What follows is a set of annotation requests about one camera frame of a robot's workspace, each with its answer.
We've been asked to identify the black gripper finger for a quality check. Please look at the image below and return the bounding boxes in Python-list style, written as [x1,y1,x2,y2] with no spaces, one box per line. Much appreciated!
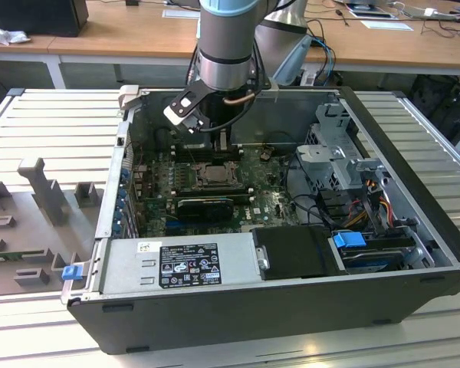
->
[213,130,242,162]

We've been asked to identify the metal socket cover frame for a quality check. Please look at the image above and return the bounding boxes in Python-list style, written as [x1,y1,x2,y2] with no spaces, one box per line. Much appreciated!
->
[194,163,239,188]

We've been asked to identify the CPU socket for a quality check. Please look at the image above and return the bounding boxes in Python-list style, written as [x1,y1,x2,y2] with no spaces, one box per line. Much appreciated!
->
[192,162,242,189]

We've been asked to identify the green motherboard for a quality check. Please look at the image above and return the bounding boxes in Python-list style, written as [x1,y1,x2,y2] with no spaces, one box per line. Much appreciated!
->
[132,146,304,239]

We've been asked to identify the black graphics card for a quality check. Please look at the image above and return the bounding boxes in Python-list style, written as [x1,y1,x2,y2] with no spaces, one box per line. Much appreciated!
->
[176,196,235,224]

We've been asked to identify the pale blue teach pendant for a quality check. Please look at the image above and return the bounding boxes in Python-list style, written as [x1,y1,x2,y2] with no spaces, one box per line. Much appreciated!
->
[271,33,314,86]

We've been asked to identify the silver metal drive cage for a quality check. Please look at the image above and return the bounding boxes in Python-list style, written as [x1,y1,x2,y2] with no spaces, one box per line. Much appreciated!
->
[294,102,386,192]

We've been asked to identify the grey plastic case latch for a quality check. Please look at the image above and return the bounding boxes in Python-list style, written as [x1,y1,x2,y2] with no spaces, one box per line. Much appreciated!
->
[117,84,141,113]

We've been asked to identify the grey flat plate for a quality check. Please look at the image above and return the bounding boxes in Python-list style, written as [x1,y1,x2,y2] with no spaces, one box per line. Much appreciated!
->
[162,8,199,19]

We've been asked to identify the black plastic shroud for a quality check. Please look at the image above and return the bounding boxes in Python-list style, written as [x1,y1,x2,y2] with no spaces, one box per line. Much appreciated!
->
[251,225,342,281]

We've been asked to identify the blue disk carrier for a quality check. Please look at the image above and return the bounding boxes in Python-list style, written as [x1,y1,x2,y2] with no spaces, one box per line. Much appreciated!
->
[332,229,368,251]

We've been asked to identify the silver power supply unit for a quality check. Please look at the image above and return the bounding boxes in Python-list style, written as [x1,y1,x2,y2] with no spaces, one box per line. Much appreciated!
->
[97,229,261,294]

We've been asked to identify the hard disk drive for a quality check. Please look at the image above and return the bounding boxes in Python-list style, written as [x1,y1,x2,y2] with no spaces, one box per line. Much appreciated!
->
[339,245,406,274]

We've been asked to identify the black PC case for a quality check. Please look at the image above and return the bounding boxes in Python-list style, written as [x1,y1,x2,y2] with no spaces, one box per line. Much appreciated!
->
[60,84,460,356]

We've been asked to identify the white paper sheet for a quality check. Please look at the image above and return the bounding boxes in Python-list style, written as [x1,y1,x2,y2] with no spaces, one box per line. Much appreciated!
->
[360,19,415,32]

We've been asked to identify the blue case latch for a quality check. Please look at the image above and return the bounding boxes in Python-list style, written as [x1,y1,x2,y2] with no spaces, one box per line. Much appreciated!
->
[61,264,81,283]

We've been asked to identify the grey parts rack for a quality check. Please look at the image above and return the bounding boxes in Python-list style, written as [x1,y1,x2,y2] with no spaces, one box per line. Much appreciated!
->
[0,156,105,298]

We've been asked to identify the black rectangular box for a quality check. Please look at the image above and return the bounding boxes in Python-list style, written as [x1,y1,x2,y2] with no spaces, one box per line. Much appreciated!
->
[0,0,90,38]

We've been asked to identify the crumpled white wrapper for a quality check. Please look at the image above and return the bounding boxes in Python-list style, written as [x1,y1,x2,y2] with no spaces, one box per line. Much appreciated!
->
[0,21,32,47]

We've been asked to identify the green RAM stick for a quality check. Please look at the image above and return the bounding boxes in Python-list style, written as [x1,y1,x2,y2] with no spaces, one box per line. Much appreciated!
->
[0,251,30,265]

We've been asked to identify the copper coloured cable sleeve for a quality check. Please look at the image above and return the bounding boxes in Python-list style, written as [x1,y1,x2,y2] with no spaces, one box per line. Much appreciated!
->
[222,91,256,105]

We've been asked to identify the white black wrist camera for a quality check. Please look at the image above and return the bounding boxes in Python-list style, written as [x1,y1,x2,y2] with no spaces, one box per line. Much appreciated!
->
[163,82,212,134]

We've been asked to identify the black cable bundle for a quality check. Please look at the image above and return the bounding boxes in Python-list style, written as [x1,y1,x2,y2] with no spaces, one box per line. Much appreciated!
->
[282,153,333,228]

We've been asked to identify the red yellow wire bundle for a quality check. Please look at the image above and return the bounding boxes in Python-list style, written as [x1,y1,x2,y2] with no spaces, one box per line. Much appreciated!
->
[347,186,395,228]

